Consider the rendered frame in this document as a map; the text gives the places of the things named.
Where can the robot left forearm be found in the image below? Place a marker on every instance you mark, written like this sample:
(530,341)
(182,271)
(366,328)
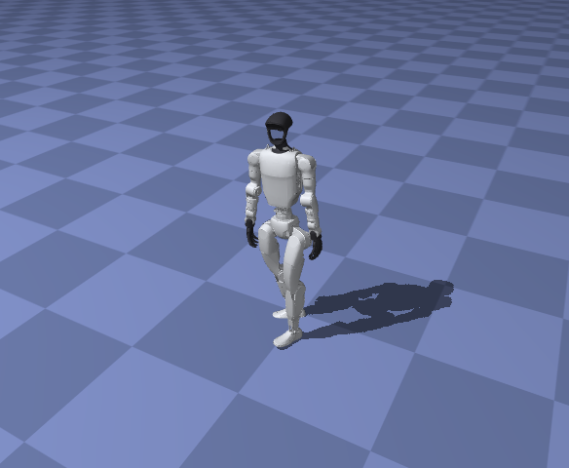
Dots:
(312,216)

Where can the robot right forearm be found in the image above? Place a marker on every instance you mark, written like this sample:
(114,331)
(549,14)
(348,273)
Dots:
(251,208)

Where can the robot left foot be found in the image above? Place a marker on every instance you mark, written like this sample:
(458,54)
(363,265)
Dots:
(287,338)

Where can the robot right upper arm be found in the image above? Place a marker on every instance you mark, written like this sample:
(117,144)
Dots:
(254,188)

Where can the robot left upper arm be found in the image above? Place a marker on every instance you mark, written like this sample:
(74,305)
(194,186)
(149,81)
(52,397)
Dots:
(307,165)

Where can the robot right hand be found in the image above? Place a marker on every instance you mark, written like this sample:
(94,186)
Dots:
(250,234)

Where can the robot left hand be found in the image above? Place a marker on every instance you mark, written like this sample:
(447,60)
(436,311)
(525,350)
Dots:
(317,245)

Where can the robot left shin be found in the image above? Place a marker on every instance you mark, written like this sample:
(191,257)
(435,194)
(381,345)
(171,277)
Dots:
(294,307)

